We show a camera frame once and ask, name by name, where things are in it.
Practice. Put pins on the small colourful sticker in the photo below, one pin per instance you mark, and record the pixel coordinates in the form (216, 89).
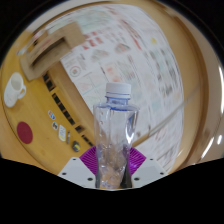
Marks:
(55, 125)

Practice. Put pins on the white card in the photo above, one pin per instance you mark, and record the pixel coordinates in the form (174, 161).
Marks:
(62, 132)

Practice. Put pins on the clear plastic water bottle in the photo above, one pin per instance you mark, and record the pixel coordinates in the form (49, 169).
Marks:
(115, 126)

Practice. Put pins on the small blue sticker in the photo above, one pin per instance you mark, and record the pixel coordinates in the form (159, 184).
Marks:
(51, 114)

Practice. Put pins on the brown cardboard box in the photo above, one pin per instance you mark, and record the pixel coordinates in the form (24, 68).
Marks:
(71, 35)

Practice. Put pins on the small black yellow tape measure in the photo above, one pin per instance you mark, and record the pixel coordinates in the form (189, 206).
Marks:
(76, 146)

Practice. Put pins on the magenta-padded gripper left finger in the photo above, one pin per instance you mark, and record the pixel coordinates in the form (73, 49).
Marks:
(87, 163)

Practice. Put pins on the wide white printed wall poster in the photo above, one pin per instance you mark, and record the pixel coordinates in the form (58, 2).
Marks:
(133, 66)

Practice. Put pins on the dark pen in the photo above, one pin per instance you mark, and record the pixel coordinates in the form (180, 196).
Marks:
(68, 136)

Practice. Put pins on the white mug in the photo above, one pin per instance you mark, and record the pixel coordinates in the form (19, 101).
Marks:
(13, 88)

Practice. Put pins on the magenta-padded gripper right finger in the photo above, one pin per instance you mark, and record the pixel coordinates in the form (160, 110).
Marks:
(137, 163)

